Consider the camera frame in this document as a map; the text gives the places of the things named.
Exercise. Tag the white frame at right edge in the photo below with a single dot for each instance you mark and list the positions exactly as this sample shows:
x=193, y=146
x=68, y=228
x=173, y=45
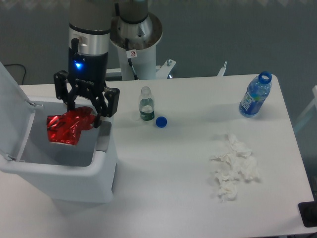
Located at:
x=307, y=113

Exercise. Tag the crushed red can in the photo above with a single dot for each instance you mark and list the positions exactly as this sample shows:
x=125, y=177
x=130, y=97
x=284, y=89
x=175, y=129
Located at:
x=67, y=128

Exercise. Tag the white trash can lid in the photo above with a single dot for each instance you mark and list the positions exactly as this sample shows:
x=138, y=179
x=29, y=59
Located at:
x=17, y=114

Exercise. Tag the white trash can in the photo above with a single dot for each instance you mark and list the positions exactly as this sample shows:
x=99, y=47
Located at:
x=83, y=172

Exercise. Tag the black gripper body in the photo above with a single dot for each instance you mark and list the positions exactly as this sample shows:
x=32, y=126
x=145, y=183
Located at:
x=86, y=75

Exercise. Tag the clear plastic bottle green label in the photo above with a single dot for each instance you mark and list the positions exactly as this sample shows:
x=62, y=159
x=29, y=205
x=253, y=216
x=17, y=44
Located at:
x=146, y=104

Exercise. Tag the blue bottle cap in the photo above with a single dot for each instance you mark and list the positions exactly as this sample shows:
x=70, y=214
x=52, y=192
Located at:
x=161, y=122

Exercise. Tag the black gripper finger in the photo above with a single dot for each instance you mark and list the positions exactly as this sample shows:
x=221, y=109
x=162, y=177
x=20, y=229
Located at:
x=106, y=104
x=66, y=88

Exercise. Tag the crumpled white tissue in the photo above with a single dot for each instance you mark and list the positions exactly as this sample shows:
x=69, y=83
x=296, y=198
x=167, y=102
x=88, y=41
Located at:
x=240, y=165

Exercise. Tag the blue plastic bottle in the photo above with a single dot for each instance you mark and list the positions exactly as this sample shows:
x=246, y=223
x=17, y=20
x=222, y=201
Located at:
x=256, y=93

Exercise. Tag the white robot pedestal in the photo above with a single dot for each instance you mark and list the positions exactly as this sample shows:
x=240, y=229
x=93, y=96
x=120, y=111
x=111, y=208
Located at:
x=136, y=46

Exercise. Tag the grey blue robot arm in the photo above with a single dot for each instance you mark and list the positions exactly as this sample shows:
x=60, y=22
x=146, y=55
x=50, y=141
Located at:
x=92, y=25

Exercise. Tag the black device at table edge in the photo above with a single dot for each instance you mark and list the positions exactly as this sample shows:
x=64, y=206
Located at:
x=308, y=212

